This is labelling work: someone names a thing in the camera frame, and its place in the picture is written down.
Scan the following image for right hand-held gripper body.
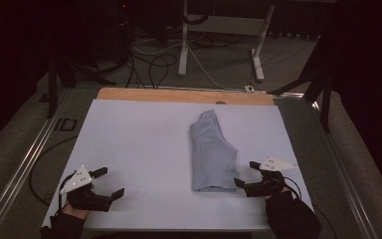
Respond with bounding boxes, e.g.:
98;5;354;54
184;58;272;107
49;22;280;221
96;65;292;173
244;156;299;199

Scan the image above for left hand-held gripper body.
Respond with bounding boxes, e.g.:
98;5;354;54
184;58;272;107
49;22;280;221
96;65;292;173
59;165;114;213

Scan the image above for grey-blue tank top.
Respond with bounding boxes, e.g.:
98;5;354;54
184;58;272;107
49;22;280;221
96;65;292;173
189;109;242;193

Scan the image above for person's right hand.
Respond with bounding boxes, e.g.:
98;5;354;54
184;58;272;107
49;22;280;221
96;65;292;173
262;185;293;201

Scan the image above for person's left hand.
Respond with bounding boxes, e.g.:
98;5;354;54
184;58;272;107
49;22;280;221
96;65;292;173
60;202;92;221

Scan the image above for white table mat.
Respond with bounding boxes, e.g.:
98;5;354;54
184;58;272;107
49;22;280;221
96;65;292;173
41;99;316;232

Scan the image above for black tripod stand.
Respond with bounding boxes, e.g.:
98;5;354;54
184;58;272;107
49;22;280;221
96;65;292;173
45;54;117;120
268;33;335;133

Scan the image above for black power strip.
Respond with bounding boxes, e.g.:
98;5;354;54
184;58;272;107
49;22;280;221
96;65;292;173
268;30;322;40

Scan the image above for right hand-held gripper cable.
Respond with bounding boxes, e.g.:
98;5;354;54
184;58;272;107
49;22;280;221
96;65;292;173
282;175;338;239

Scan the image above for thin black floor cable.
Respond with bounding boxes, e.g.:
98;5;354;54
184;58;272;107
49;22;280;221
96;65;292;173
28;133;80;205

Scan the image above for black floor bracket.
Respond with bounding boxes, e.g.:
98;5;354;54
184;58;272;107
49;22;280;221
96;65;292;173
53;117;79;132

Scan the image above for aluminium floor rail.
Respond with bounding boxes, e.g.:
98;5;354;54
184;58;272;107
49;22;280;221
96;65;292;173
310;100;380;239
0;87;74;239
121;83;305;100

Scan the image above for white floor cable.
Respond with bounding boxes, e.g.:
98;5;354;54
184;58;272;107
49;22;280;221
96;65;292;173
131;39;247;92

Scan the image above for black looped floor cables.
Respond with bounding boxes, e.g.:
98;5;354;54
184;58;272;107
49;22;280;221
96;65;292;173
124;52;179;91

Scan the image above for white metal desk frame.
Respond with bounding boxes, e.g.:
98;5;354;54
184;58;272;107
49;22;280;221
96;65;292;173
177;0;277;84

